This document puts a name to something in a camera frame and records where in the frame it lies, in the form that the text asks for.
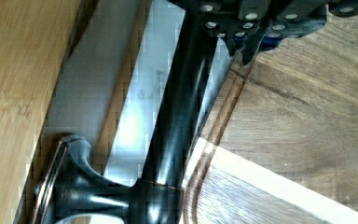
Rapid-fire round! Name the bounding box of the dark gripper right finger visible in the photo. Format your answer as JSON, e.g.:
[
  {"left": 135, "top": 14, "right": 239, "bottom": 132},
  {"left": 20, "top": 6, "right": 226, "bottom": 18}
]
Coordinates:
[{"left": 239, "top": 0, "right": 327, "bottom": 66}]

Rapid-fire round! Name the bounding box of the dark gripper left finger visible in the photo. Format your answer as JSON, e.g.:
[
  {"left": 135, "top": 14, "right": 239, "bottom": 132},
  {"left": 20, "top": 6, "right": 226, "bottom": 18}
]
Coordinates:
[{"left": 180, "top": 0, "right": 255, "bottom": 56}]

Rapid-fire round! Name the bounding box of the wooden drawer front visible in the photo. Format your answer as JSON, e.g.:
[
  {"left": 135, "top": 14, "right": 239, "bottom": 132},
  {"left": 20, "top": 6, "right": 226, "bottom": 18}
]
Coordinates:
[{"left": 0, "top": 0, "right": 152, "bottom": 224}]

